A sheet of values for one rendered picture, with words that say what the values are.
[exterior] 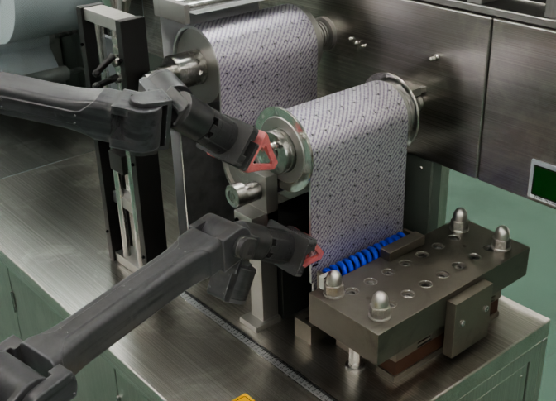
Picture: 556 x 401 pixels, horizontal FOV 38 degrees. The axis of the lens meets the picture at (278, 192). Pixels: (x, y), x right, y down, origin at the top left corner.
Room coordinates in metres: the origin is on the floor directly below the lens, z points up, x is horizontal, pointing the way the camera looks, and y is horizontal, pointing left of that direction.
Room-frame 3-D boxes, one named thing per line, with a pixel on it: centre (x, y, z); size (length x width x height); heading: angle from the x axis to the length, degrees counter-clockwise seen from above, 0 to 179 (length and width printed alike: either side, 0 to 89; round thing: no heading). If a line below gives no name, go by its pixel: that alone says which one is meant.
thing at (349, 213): (1.27, -0.14, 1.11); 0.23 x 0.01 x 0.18; 130
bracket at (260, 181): (1.24, 0.04, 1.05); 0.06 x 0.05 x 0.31; 130
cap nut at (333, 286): (1.13, -0.09, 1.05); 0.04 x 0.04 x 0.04
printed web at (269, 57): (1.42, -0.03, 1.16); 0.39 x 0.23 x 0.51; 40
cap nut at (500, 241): (1.27, -0.40, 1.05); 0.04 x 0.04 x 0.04
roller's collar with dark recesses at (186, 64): (1.42, 0.16, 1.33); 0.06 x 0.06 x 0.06; 40
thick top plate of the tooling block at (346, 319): (1.20, -0.25, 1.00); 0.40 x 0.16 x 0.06; 130
